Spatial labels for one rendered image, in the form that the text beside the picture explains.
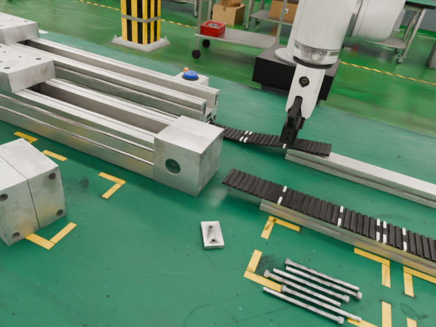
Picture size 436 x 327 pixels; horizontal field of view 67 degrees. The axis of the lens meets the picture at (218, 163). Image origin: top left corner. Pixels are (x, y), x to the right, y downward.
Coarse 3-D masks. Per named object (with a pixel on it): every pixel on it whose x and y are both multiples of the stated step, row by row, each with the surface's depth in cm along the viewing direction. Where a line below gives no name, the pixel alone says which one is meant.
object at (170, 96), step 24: (24, 48) 85; (48, 48) 91; (72, 48) 90; (72, 72) 82; (96, 72) 79; (120, 72) 85; (144, 72) 82; (120, 96) 79; (144, 96) 76; (168, 96) 74; (192, 96) 74; (216, 96) 79
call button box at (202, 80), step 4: (176, 76) 89; (180, 76) 90; (200, 76) 91; (204, 76) 92; (188, 80) 88; (192, 80) 88; (196, 80) 88; (200, 80) 89; (204, 80) 90; (208, 80) 92; (204, 84) 90
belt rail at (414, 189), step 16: (304, 160) 71; (320, 160) 70; (336, 160) 69; (352, 160) 70; (352, 176) 69; (368, 176) 67; (384, 176) 66; (400, 176) 67; (400, 192) 66; (416, 192) 65; (432, 192) 64
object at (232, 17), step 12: (228, 0) 519; (240, 0) 534; (276, 0) 500; (288, 0) 517; (216, 12) 529; (228, 12) 522; (240, 12) 543; (276, 12) 502; (288, 12) 496; (228, 24) 532
